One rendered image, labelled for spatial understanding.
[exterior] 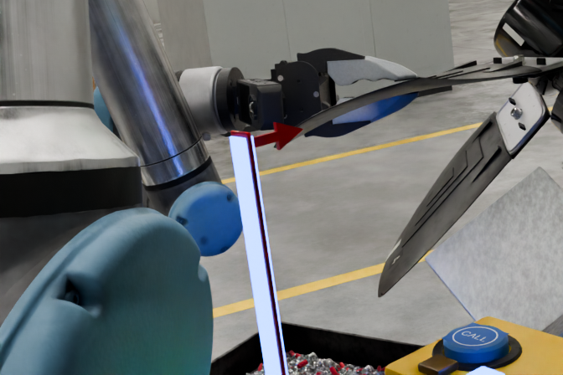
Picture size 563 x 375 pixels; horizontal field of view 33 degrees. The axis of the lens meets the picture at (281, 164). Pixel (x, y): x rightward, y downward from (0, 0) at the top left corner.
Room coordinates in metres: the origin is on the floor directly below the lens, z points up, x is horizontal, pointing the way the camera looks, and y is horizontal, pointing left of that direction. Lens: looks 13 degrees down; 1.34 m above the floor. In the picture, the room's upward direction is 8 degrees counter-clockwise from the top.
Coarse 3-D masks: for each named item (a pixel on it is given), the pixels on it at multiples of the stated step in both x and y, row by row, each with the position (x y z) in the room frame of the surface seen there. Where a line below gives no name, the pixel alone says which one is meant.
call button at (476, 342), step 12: (444, 336) 0.56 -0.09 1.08; (456, 336) 0.55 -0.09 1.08; (468, 336) 0.55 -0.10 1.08; (480, 336) 0.55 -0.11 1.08; (492, 336) 0.55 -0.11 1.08; (504, 336) 0.54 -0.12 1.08; (444, 348) 0.55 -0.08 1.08; (456, 348) 0.54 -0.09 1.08; (468, 348) 0.53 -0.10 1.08; (480, 348) 0.53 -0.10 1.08; (492, 348) 0.53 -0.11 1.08; (504, 348) 0.54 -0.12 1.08; (456, 360) 0.54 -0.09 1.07; (468, 360) 0.53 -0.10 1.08; (480, 360) 0.53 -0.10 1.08; (492, 360) 0.53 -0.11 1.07
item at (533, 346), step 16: (480, 320) 0.60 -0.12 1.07; (496, 320) 0.59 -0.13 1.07; (512, 336) 0.56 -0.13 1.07; (528, 336) 0.56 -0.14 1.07; (544, 336) 0.56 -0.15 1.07; (416, 352) 0.56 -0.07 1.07; (432, 352) 0.55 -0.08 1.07; (512, 352) 0.54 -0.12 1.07; (528, 352) 0.54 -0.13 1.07; (544, 352) 0.54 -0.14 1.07; (560, 352) 0.53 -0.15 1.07; (400, 368) 0.54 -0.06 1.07; (416, 368) 0.54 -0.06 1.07; (464, 368) 0.53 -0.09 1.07; (496, 368) 0.52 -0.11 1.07; (512, 368) 0.52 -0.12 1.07; (528, 368) 0.52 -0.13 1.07; (544, 368) 0.52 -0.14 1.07; (560, 368) 0.51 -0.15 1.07
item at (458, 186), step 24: (480, 144) 1.08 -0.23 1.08; (504, 144) 1.03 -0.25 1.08; (456, 168) 1.10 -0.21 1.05; (480, 168) 1.04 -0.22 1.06; (432, 192) 1.13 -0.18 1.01; (456, 192) 1.06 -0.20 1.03; (480, 192) 1.02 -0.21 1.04; (432, 216) 1.08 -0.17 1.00; (456, 216) 1.02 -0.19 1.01; (408, 240) 1.10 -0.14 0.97; (432, 240) 1.03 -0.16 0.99; (408, 264) 1.04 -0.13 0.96; (384, 288) 1.04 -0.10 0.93
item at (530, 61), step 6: (492, 60) 1.00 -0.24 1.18; (504, 60) 1.00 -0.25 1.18; (510, 60) 0.99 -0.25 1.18; (528, 60) 0.98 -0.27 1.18; (534, 60) 0.97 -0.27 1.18; (546, 60) 0.96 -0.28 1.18; (552, 60) 0.96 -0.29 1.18; (558, 60) 0.95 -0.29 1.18; (534, 66) 0.94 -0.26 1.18; (540, 66) 0.93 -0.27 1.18; (546, 66) 0.92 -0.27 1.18; (552, 66) 0.92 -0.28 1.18; (558, 66) 0.93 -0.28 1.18
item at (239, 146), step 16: (240, 144) 0.75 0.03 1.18; (240, 160) 0.76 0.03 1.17; (240, 176) 0.76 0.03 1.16; (240, 192) 0.76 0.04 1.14; (240, 208) 0.77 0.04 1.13; (256, 224) 0.75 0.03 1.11; (256, 240) 0.75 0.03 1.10; (256, 256) 0.76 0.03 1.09; (256, 272) 0.76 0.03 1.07; (256, 288) 0.76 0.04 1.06; (256, 304) 0.76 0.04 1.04; (272, 320) 0.75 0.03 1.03; (272, 336) 0.75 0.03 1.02; (272, 352) 0.75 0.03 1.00; (272, 368) 0.76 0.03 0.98
